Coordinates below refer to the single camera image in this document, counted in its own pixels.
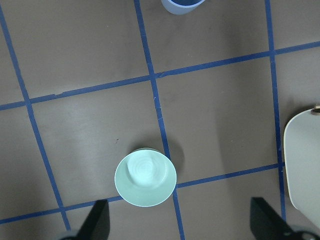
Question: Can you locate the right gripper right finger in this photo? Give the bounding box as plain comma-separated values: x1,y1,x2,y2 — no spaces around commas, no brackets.
250,197,293,240

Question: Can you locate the cream toaster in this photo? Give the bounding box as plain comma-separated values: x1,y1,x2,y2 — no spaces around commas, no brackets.
283,105,320,227

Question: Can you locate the blue cup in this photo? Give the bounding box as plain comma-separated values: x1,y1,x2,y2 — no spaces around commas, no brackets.
161,0,205,15

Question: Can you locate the mint green bowl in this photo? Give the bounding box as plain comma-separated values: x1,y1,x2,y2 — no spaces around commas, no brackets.
114,147,177,208

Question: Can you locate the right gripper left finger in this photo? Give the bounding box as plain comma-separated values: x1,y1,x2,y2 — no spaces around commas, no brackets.
76,200,111,240

